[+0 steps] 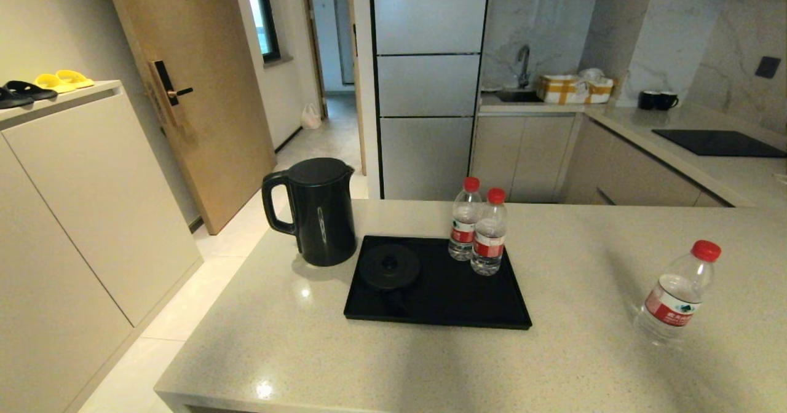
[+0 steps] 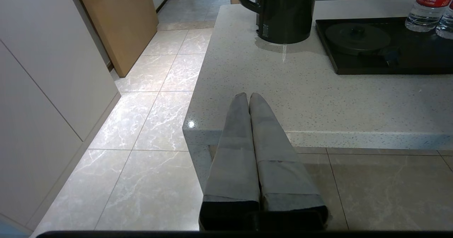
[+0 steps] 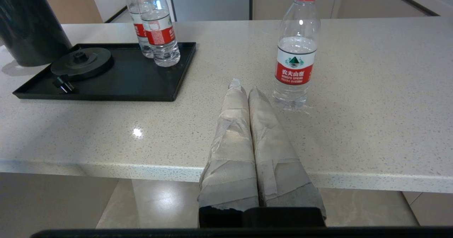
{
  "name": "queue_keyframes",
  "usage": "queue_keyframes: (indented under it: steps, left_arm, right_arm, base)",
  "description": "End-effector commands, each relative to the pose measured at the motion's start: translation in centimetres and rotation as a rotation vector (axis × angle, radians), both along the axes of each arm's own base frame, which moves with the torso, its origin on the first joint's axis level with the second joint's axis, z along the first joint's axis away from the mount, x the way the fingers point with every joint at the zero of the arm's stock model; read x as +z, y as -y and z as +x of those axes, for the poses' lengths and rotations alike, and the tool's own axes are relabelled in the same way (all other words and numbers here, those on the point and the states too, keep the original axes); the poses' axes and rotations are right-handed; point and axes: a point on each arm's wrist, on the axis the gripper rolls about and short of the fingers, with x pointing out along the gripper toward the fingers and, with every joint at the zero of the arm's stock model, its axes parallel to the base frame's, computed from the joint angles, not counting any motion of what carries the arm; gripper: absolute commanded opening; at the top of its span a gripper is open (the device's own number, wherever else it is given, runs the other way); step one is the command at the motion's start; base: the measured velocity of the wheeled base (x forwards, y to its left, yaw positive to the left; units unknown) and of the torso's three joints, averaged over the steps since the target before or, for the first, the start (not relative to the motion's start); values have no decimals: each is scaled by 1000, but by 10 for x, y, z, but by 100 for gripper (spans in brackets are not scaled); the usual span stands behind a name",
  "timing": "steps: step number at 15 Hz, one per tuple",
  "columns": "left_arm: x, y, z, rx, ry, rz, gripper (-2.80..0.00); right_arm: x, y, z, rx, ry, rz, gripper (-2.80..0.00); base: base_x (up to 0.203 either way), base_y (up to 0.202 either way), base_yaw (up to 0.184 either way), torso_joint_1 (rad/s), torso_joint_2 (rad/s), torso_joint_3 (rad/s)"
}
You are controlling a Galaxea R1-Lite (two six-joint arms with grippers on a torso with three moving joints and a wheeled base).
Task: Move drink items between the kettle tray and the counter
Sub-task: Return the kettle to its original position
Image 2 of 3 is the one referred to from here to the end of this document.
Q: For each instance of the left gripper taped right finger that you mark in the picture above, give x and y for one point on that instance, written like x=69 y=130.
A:
x=283 y=174

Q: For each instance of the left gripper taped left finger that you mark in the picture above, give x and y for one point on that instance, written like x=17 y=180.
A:
x=233 y=167

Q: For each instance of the black electric kettle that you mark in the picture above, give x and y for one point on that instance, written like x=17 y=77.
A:
x=286 y=11

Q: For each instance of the black round kettle base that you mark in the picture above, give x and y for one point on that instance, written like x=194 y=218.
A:
x=354 y=38

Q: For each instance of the red-capped water bottle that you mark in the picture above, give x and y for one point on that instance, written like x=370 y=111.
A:
x=446 y=25
x=424 y=11

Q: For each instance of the black rectangular tray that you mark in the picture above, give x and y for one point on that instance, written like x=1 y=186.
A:
x=417 y=54

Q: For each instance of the wooden door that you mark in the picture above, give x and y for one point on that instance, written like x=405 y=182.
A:
x=120 y=22

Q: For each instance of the white tall cabinet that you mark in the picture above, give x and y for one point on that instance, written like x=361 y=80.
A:
x=42 y=82

